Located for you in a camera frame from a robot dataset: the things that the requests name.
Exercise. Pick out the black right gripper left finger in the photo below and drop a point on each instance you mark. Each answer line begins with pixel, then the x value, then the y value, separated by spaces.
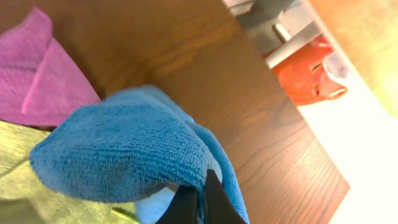
pixel 183 208

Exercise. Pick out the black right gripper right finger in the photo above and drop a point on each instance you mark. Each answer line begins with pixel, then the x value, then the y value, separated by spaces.
pixel 217 207

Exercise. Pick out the blue microfiber cloth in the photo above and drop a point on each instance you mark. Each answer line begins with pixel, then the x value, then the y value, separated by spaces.
pixel 134 146

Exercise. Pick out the crumpled green cloth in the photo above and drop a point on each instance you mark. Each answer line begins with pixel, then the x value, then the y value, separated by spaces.
pixel 24 199

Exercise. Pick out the crumpled purple cloth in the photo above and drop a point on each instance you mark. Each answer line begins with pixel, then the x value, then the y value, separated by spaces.
pixel 40 83

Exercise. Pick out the red object beside table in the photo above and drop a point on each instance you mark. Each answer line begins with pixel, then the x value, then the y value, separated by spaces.
pixel 303 76

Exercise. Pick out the grey metal frame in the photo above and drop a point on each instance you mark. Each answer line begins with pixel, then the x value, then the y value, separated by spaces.
pixel 277 27

